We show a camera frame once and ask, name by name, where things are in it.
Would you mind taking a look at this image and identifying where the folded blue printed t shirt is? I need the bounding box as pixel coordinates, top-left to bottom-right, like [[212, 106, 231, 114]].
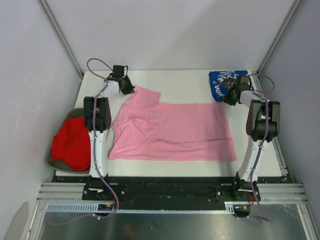
[[208, 70, 251, 103]]

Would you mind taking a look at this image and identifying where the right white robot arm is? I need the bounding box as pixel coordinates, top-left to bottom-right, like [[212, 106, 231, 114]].
[[222, 75, 281, 201]]

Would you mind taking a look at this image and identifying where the right aluminium frame post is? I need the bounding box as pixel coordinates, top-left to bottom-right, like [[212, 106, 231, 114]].
[[256, 0, 305, 73]]

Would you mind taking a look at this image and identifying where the white slotted cable duct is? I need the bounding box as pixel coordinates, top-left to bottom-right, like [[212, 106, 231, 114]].
[[44, 201, 251, 215]]

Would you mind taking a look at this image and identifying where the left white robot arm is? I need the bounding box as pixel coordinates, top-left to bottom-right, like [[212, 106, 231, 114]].
[[83, 65, 135, 178]]

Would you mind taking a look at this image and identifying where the left aluminium frame post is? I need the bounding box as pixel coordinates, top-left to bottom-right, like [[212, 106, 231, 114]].
[[37, 0, 84, 79]]

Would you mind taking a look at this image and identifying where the red t shirt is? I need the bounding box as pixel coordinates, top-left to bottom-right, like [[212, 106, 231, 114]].
[[51, 117, 91, 172]]

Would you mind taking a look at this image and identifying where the pink t shirt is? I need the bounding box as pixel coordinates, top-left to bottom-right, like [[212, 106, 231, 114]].
[[109, 86, 237, 162]]

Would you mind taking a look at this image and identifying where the aluminium frame post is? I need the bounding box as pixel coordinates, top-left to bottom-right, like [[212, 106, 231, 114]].
[[37, 0, 84, 79], [256, 0, 305, 73]]

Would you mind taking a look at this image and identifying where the grey plastic tray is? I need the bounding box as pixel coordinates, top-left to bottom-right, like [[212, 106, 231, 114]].
[[47, 108, 90, 174]]

